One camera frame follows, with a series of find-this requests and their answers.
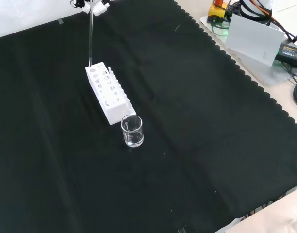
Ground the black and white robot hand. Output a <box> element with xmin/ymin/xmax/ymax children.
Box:
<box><xmin>70</xmin><ymin>0</ymin><xmax>110</xmax><ymax>17</ymax></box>

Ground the clear glass rod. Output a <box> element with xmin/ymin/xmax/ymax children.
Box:
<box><xmin>88</xmin><ymin>0</ymin><xmax>95</xmax><ymax>67</ymax></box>

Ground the white test tube rack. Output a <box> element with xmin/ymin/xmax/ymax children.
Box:
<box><xmin>85</xmin><ymin>62</ymin><xmax>137</xmax><ymax>126</ymax></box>

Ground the yellow stop button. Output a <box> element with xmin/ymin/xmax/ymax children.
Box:
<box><xmin>208</xmin><ymin>0</ymin><xmax>230</xmax><ymax>22</ymax></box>

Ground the small clear glass beaker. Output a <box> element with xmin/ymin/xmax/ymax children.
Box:
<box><xmin>120</xmin><ymin>114</ymin><xmax>145</xmax><ymax>148</ymax></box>

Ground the black bench cloth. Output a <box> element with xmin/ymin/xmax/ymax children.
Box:
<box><xmin>0</xmin><ymin>0</ymin><xmax>297</xmax><ymax>233</ymax></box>

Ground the white standing board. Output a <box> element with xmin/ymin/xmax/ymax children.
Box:
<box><xmin>225</xmin><ymin>12</ymin><xmax>286</xmax><ymax>67</ymax></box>

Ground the black power adapter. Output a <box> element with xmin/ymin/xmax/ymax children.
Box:
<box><xmin>274</xmin><ymin>41</ymin><xmax>297</xmax><ymax>64</ymax></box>

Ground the pale beige board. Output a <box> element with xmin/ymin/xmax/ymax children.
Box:
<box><xmin>225</xmin><ymin>186</ymin><xmax>297</xmax><ymax>233</ymax></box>

